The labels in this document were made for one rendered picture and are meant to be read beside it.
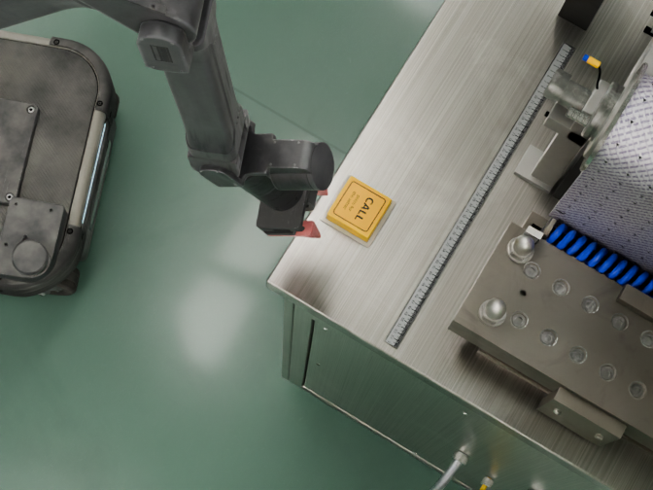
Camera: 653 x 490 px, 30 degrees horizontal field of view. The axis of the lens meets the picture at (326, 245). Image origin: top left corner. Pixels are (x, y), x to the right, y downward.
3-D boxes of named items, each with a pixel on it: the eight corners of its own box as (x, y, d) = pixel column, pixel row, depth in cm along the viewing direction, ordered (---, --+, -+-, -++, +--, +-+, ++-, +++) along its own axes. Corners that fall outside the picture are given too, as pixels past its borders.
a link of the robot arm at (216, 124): (149, -82, 104) (121, 33, 102) (214, -73, 104) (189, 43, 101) (208, 107, 146) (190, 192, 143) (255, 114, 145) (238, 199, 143)
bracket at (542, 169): (526, 145, 182) (574, 63, 152) (564, 166, 181) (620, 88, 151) (509, 172, 180) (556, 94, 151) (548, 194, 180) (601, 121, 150)
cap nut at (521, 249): (514, 231, 164) (521, 223, 160) (538, 246, 164) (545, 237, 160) (501, 254, 163) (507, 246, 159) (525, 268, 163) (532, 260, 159)
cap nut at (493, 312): (487, 295, 162) (493, 287, 158) (510, 308, 162) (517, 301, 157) (473, 317, 161) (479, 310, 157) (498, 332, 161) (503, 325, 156)
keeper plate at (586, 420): (542, 397, 171) (560, 386, 160) (605, 435, 170) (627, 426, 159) (533, 412, 170) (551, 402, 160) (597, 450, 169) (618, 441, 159)
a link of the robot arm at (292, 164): (207, 101, 142) (192, 170, 140) (292, 97, 137) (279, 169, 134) (258, 140, 152) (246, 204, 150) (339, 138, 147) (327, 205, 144)
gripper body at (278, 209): (320, 157, 156) (292, 135, 150) (306, 232, 153) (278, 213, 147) (276, 157, 159) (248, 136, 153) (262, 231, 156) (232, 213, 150)
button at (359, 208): (350, 179, 179) (351, 174, 177) (391, 203, 178) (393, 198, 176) (326, 218, 177) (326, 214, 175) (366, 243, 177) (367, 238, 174)
